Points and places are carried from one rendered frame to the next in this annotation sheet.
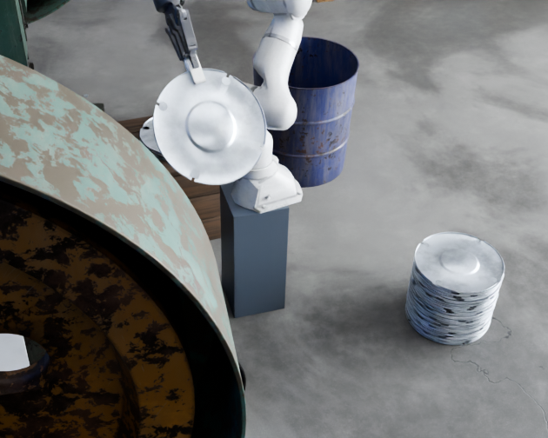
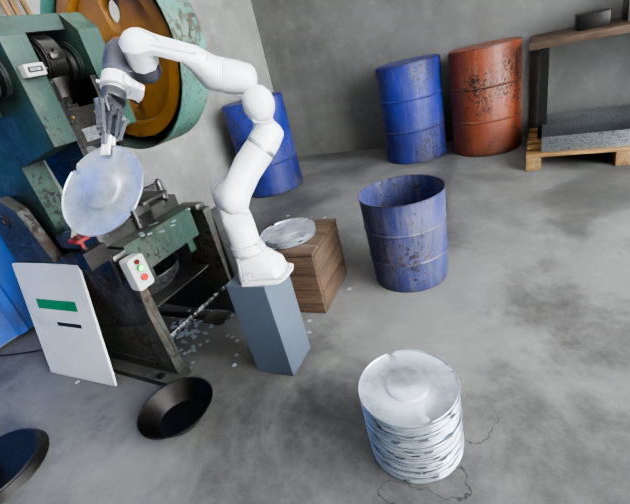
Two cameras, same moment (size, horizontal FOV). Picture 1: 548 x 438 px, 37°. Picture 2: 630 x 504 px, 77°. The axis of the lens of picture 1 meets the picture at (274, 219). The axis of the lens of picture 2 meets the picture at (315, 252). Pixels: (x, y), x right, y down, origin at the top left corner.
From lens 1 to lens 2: 1.91 m
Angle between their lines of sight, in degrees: 41
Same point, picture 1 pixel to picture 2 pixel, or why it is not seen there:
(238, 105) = (128, 175)
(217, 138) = (100, 199)
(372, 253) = not seen: hidden behind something
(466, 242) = (435, 368)
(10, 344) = (93, 334)
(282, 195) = (263, 275)
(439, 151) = (543, 286)
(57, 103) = not seen: outside the picture
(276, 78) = (234, 171)
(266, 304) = (278, 368)
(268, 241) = (258, 312)
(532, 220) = (605, 378)
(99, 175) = not seen: outside the picture
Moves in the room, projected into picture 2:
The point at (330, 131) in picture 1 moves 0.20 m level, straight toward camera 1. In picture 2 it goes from (408, 247) to (382, 267)
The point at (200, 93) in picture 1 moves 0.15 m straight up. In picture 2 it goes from (105, 164) to (82, 113)
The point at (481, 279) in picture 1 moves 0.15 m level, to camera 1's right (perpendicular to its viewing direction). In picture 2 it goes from (412, 413) to (466, 438)
